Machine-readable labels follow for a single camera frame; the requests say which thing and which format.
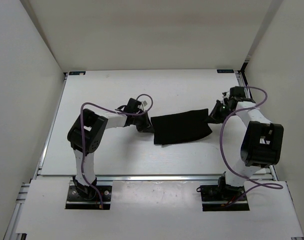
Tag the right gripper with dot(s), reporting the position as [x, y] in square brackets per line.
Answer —
[214, 114]

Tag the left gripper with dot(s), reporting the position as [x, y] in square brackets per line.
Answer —
[145, 124]

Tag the black skirt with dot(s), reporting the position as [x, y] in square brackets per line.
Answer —
[181, 127]

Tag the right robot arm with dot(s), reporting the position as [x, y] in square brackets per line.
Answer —
[260, 148]

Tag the right blue corner label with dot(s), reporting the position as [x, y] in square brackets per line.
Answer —
[225, 71]

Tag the blue corner label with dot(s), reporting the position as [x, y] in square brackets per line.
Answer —
[77, 73]
[225, 71]

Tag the left blue corner label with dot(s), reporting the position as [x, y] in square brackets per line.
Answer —
[77, 73]

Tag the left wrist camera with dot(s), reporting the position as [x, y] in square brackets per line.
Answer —
[133, 108]

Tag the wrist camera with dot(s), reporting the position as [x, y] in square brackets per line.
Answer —
[133, 108]
[235, 93]

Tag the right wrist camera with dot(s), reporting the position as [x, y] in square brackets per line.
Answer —
[235, 93]

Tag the front aluminium rail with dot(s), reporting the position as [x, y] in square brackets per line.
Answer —
[193, 177]

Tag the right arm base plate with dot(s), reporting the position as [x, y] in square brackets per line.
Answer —
[217, 198]

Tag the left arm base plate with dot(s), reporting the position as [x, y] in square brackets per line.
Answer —
[79, 201]

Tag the left aluminium frame rail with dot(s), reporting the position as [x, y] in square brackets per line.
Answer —
[11, 232]

